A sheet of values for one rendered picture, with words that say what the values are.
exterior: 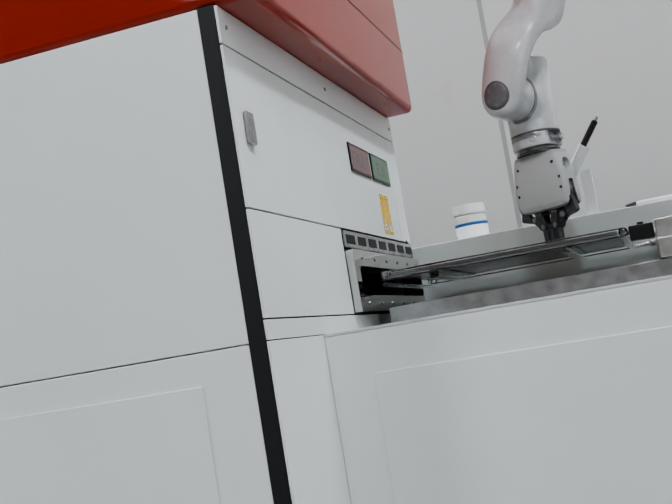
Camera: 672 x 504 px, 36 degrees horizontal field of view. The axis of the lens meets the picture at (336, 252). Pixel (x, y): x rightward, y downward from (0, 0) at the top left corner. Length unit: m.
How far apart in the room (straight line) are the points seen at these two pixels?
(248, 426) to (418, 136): 2.32
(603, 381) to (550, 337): 0.08
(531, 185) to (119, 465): 0.87
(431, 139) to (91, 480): 2.32
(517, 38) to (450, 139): 1.68
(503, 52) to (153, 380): 0.82
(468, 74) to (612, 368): 2.20
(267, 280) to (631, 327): 0.44
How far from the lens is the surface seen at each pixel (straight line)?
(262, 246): 1.22
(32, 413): 1.34
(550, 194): 1.77
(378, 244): 1.73
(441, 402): 1.34
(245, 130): 1.25
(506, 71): 1.73
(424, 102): 3.44
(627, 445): 1.32
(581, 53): 3.32
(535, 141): 1.78
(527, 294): 1.59
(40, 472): 1.34
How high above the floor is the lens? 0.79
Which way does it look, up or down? 6 degrees up
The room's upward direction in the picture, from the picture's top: 9 degrees counter-clockwise
